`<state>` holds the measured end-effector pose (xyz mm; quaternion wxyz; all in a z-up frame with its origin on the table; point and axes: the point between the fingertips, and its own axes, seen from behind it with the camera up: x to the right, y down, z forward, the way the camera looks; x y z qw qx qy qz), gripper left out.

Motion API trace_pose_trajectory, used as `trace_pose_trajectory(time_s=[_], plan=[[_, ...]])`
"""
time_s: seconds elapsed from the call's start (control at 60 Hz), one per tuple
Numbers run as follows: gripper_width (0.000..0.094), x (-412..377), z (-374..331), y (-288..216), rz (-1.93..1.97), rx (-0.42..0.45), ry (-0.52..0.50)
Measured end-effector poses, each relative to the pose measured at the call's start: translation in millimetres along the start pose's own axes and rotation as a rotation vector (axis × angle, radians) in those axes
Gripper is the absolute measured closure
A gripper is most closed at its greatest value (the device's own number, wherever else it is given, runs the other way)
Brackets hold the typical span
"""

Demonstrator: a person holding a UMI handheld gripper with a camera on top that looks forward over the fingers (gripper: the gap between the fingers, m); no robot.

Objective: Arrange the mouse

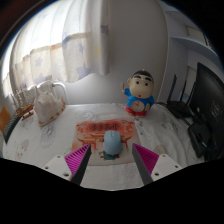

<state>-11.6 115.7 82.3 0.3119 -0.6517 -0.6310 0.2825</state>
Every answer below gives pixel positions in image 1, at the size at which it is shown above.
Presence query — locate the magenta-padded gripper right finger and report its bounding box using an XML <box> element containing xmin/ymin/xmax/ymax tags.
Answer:
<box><xmin>131</xmin><ymin>143</ymin><xmax>184</xmax><ymax>186</ymax></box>

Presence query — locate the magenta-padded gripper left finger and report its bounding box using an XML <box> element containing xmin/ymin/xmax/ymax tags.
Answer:
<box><xmin>41</xmin><ymin>143</ymin><xmax>92</xmax><ymax>186</ymax></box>

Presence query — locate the light blue computer mouse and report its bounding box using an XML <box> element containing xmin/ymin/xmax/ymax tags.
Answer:
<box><xmin>102</xmin><ymin>129</ymin><xmax>123</xmax><ymax>157</ymax></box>

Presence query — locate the red printed mouse pad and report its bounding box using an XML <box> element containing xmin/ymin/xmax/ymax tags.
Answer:
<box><xmin>70</xmin><ymin>118</ymin><xmax>141</xmax><ymax>167</ymax></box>

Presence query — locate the white cartoon-print tablecloth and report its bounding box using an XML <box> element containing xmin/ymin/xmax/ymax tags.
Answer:
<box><xmin>1</xmin><ymin>102</ymin><xmax>209</xmax><ymax>191</ymax></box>

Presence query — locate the large white conch shell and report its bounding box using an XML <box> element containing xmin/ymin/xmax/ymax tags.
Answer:
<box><xmin>33</xmin><ymin>90</ymin><xmax>67</xmax><ymax>128</ymax></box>

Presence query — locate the black router with antennas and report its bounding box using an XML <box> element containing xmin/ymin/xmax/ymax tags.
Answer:
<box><xmin>164</xmin><ymin>73</ymin><xmax>198</xmax><ymax>120</ymax></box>

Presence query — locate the cartoon boy clock figurine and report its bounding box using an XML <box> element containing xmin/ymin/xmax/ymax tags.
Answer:
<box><xmin>121</xmin><ymin>68</ymin><xmax>156</xmax><ymax>118</ymax></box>

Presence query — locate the black computer monitor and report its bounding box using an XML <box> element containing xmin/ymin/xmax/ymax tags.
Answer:
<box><xmin>189</xmin><ymin>62</ymin><xmax>224</xmax><ymax>161</ymax></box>

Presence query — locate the white star-print curtain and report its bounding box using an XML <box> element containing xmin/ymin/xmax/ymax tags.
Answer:
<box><xmin>1</xmin><ymin>0</ymin><xmax>111</xmax><ymax>101</ymax></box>

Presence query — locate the white wall shelf unit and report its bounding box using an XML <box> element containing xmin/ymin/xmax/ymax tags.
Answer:
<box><xmin>163</xmin><ymin>9</ymin><xmax>221</xmax><ymax>68</ymax></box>

